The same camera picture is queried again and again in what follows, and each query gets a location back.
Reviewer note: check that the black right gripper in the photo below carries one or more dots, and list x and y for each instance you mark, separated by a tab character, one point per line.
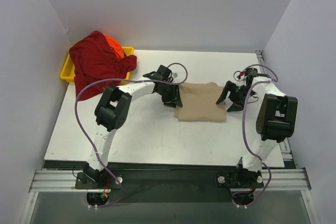
235	94

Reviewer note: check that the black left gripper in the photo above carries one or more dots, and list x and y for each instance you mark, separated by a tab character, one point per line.
171	95

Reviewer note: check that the beige t shirt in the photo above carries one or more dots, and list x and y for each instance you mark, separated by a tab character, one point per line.
199	103

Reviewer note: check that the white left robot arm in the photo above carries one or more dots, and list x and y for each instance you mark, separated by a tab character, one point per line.
112	109

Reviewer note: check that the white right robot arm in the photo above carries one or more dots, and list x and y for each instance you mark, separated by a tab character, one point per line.
276	117

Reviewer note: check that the orange t shirt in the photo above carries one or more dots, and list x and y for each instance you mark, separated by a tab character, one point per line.
115	46

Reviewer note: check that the dark red t shirt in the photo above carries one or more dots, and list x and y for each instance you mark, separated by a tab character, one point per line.
94	60

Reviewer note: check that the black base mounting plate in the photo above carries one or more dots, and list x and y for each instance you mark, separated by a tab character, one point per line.
141	183

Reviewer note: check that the yellow plastic bin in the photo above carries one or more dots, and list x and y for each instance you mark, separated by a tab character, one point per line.
68	70

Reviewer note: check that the aluminium frame rail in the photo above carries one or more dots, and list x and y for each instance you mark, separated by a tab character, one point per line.
64	181

